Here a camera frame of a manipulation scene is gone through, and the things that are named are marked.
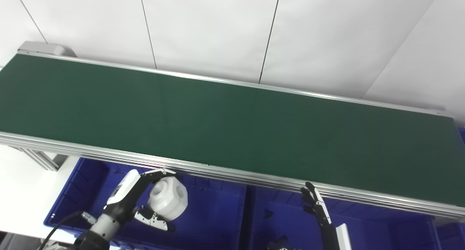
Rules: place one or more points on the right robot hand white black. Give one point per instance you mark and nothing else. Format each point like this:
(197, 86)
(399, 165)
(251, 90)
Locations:
(328, 235)

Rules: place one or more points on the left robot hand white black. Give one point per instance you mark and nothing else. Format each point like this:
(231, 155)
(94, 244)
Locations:
(125, 197)

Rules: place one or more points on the white cylindrical plastic part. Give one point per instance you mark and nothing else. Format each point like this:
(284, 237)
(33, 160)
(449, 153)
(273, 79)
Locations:
(169, 201)

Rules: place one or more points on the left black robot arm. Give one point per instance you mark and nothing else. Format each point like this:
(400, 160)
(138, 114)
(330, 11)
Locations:
(100, 230)

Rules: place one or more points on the blue plastic bin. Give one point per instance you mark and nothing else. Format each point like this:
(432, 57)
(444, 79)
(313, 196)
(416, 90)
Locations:
(214, 221)
(452, 233)
(385, 228)

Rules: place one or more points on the small black part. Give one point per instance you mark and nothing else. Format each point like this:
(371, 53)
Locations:
(268, 213)

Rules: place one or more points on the aluminium conveyor leg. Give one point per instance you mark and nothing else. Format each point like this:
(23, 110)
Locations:
(40, 159)

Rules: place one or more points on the grey conveyor motor housing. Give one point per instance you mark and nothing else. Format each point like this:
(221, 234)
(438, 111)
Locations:
(45, 48)

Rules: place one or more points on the green conveyor belt aluminium frame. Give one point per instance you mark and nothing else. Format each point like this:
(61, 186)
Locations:
(232, 130)

